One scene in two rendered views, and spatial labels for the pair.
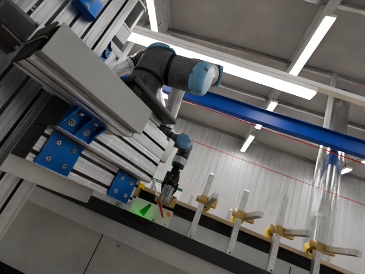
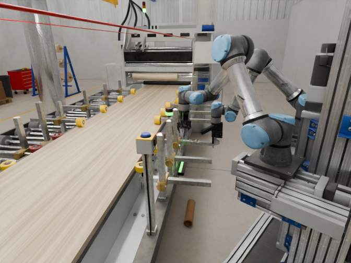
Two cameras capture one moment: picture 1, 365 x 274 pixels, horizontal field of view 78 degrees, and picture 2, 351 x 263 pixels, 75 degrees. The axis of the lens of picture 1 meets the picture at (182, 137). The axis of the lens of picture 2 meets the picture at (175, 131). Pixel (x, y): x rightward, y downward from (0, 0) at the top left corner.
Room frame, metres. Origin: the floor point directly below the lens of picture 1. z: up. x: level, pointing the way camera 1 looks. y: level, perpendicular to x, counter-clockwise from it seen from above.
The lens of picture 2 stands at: (1.47, 1.59, 1.58)
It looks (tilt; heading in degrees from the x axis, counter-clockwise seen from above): 21 degrees down; 272
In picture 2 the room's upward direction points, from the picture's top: 1 degrees counter-clockwise
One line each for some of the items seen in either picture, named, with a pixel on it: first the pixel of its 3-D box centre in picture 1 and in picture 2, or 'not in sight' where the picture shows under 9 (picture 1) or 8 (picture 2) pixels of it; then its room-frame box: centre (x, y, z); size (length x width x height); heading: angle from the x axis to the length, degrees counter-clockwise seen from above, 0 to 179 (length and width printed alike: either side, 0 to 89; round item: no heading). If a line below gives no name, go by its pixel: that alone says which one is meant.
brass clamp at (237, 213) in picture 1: (243, 216); not in sight; (1.46, -0.56, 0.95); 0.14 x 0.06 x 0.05; 82
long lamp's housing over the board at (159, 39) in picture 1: (198, 56); not in sight; (1.89, 0.17, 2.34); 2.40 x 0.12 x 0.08; 82
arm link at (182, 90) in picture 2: not in sight; (184, 95); (1.46, 0.15, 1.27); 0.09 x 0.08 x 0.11; 124
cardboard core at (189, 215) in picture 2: not in sight; (189, 212); (1.40, -0.20, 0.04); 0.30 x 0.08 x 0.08; 82
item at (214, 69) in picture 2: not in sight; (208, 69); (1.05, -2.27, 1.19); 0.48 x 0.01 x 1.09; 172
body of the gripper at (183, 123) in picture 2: not in sight; (184, 119); (1.46, 0.16, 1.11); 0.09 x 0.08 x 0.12; 102
